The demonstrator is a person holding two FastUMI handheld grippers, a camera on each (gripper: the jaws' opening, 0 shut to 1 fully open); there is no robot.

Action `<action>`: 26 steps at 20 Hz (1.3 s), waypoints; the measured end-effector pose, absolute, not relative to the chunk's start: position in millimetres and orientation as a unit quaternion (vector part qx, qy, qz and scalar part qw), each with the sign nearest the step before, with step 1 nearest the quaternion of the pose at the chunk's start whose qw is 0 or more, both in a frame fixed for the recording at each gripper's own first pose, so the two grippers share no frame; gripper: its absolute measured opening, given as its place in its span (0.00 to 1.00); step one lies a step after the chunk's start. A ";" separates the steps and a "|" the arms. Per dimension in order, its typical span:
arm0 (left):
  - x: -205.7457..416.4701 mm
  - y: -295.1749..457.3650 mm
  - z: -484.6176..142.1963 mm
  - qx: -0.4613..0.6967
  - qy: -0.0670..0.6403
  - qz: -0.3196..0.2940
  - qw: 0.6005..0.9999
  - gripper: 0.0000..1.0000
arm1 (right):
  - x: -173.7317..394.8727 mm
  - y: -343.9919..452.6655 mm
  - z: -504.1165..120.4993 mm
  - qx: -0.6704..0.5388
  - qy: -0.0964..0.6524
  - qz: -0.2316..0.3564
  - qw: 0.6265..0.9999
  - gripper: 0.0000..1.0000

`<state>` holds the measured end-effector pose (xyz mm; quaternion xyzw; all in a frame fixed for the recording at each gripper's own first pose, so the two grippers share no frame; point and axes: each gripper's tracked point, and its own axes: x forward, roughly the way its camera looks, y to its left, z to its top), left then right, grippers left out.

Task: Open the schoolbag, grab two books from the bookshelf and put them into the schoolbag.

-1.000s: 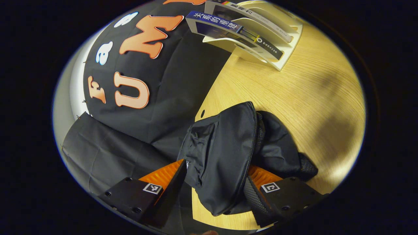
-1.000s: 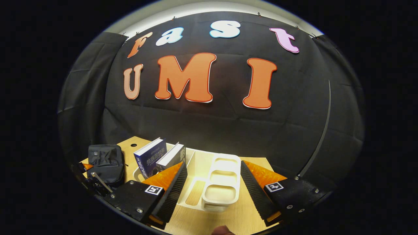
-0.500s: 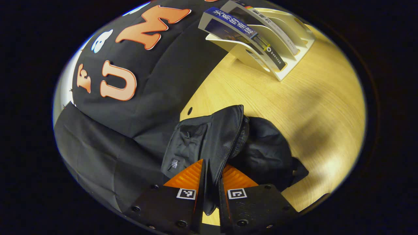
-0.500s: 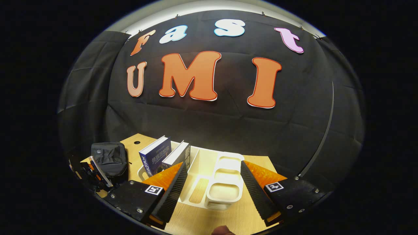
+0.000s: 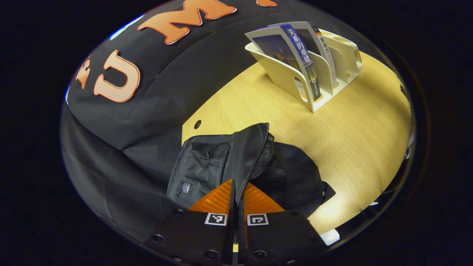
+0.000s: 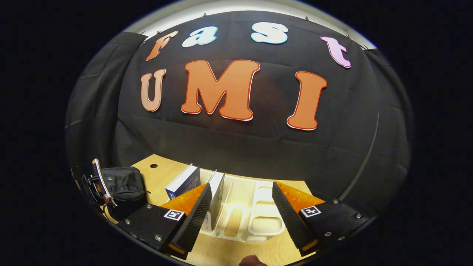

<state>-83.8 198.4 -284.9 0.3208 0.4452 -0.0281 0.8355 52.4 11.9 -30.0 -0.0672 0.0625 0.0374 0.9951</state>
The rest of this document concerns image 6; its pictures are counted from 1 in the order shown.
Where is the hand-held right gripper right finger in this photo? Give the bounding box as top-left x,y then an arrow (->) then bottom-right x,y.
272,181 -> 372,258

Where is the blue book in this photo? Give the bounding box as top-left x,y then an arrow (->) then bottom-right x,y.
165,164 -> 201,200

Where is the black schoolbag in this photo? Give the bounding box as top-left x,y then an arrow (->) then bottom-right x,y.
99,167 -> 147,219

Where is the grey portrait book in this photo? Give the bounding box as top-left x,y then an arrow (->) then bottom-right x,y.
202,171 -> 225,232

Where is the white bookshelf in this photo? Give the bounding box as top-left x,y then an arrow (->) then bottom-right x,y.
200,168 -> 323,243

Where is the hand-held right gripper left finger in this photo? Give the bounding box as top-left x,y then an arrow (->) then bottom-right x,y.
117,183 -> 213,259

